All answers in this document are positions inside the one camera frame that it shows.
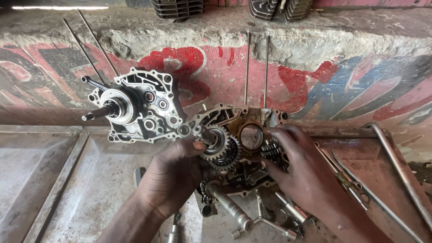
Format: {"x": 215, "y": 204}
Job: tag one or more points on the black finned engine cylinder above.
{"x": 178, "y": 8}

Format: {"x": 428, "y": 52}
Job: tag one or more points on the person's left hand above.
{"x": 168, "y": 179}

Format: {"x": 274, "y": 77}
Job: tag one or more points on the splined kick starter shaft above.
{"x": 231, "y": 207}

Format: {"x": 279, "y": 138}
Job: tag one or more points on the gear shift spindle shaft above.
{"x": 270, "y": 224}

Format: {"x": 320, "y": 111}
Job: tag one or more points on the silver socket driver tool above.
{"x": 174, "y": 231}

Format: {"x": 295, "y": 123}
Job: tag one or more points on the steel crankshaft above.
{"x": 114, "y": 108}

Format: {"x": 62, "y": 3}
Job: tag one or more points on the thin curved metal rod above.
{"x": 371, "y": 197}

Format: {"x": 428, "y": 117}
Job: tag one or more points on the long steel stud bolt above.
{"x": 247, "y": 67}
{"x": 266, "y": 71}
{"x": 82, "y": 50}
{"x": 98, "y": 43}

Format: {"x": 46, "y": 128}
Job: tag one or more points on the grey finned engine cylinder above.
{"x": 297, "y": 9}
{"x": 263, "y": 8}

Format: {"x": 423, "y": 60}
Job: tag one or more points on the large sheet metal tray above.
{"x": 84, "y": 189}

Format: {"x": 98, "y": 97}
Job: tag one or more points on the rusty metal hand tool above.
{"x": 342, "y": 179}

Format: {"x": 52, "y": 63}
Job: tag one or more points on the clean silver crankcase half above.
{"x": 155, "y": 101}

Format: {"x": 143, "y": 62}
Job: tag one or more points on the steel gear shaft with sprockets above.
{"x": 216, "y": 143}

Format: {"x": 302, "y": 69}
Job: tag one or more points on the dirty engine crankcase half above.
{"x": 248, "y": 118}

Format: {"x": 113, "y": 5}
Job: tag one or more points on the black rubber tyre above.
{"x": 138, "y": 3}

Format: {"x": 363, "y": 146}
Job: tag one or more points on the bent thick steel rod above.
{"x": 401, "y": 172}

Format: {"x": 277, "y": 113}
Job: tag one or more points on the dark transmission gear cluster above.
{"x": 271, "y": 151}

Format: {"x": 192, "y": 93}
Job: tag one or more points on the person's right hand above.
{"x": 303, "y": 172}

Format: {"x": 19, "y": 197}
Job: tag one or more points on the small black metal bush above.
{"x": 207, "y": 210}

